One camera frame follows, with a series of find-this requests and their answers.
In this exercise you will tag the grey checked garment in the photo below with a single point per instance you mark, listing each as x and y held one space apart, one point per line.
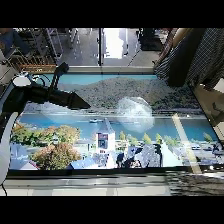
195 184

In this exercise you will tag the checked shirt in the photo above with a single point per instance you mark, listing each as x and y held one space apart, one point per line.
206 56

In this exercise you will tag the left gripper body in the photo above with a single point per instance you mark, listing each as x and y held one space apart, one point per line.
63 98

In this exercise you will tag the silver frame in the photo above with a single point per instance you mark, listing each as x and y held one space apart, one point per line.
83 184

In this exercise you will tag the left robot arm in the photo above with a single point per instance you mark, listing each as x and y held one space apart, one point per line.
15 96

